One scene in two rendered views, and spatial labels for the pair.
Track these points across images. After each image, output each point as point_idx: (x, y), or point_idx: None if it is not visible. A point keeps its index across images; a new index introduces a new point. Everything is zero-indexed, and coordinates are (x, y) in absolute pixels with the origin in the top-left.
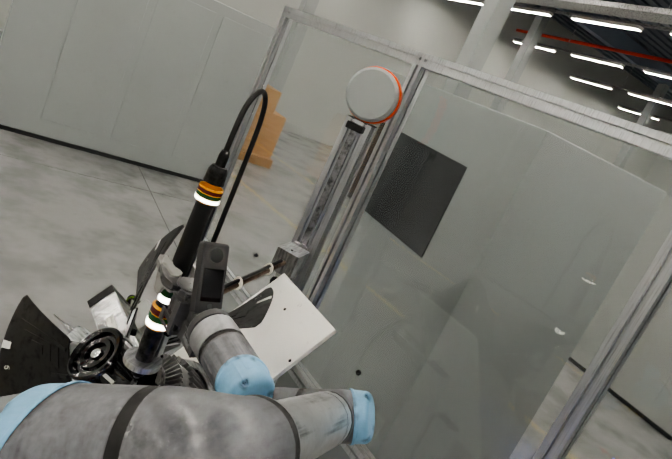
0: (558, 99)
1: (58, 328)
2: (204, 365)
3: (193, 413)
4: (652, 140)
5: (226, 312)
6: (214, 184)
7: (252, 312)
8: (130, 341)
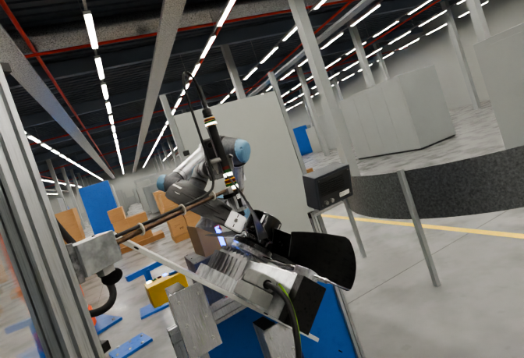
0: None
1: (302, 232)
2: None
3: None
4: None
5: (203, 162)
6: (207, 116)
7: (186, 185)
8: (250, 217)
